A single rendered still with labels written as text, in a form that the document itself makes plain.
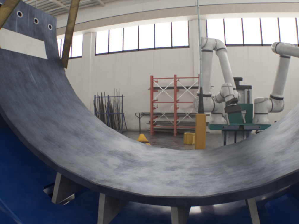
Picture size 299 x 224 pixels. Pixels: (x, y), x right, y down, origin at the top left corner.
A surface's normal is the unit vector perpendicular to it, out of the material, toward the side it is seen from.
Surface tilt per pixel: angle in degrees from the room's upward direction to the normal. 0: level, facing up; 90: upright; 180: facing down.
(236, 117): 90
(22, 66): 65
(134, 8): 90
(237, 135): 90
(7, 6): 78
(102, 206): 90
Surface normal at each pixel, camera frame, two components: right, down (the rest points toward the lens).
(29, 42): 0.92, -0.25
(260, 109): -0.56, 0.04
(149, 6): -0.30, 0.04
